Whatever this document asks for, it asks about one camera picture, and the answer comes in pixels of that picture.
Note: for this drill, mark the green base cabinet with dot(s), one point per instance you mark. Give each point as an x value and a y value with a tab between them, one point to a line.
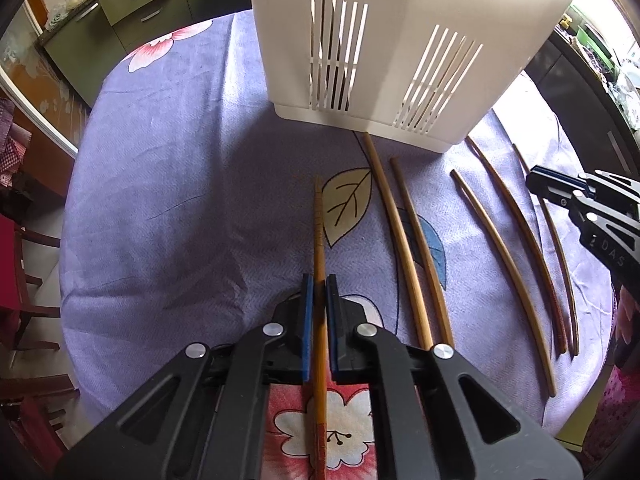
145	5

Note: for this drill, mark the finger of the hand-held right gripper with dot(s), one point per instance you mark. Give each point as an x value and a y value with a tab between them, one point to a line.
600	240
560	179

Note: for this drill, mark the crumpled clear plastic bag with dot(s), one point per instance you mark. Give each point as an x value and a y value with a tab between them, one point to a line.
627	95

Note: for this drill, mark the purple floral tablecloth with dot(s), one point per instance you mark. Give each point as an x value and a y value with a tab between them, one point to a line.
200	200

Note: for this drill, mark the sliding door frame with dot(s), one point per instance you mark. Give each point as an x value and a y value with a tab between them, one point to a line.
45	110

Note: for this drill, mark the pink patterned clothing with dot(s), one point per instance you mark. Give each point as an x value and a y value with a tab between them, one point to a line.
620	400

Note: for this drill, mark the red wooden chair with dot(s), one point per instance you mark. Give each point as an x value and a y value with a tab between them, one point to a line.
7	260

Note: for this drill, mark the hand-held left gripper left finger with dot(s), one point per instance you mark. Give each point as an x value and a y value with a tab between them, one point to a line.
308	330

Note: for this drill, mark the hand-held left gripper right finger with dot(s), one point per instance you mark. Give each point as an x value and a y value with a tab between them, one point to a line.
331	330

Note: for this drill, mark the wooden chopstick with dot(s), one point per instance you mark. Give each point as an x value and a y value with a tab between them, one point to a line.
395	227
425	250
318	240
512	270
562	260
530	240

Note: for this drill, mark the white plastic utensil holder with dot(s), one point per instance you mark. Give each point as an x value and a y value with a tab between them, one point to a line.
400	35

